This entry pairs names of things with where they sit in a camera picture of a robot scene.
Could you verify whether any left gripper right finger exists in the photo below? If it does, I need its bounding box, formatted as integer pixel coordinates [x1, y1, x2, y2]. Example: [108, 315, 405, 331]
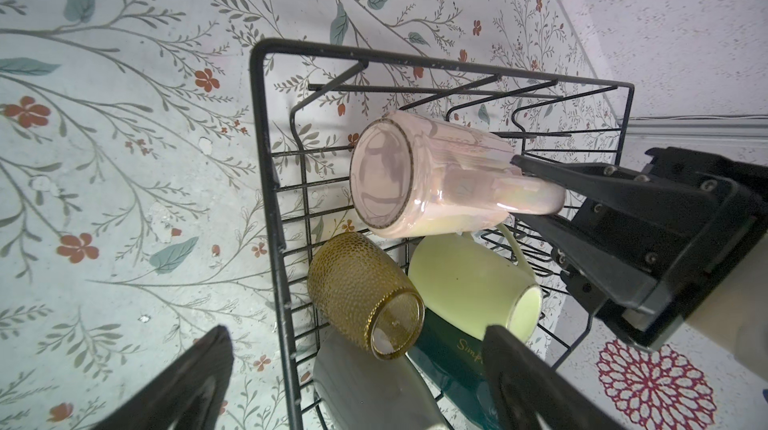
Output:
[482, 325, 621, 429]

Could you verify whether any black wire dish rack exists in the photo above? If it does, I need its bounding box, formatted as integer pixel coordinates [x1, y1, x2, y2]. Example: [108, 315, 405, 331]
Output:
[249, 38, 635, 429]

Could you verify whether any cream grey mug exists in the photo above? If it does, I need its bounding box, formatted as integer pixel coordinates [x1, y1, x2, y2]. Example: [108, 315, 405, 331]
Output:
[313, 330, 448, 429]

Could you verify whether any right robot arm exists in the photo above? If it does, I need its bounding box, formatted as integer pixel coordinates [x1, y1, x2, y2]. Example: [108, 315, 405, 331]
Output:
[513, 147, 767, 376]

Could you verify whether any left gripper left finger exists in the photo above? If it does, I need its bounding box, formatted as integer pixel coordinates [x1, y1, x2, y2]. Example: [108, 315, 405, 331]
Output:
[95, 325, 234, 429]

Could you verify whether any dark green mug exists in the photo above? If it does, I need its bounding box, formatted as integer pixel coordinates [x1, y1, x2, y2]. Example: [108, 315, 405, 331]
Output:
[407, 309, 501, 429]

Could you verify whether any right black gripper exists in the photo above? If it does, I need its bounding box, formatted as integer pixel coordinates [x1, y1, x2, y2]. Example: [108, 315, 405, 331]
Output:
[509, 146, 768, 352]

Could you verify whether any amber glass cup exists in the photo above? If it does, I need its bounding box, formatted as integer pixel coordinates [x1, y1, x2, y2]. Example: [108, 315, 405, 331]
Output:
[307, 233, 425, 360]

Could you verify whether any pink purple mug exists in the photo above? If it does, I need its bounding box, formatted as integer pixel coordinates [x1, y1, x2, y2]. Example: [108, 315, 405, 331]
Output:
[350, 110, 566, 239]

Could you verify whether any light green mug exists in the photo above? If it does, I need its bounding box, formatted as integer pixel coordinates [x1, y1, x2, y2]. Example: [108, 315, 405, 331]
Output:
[408, 224, 543, 342]

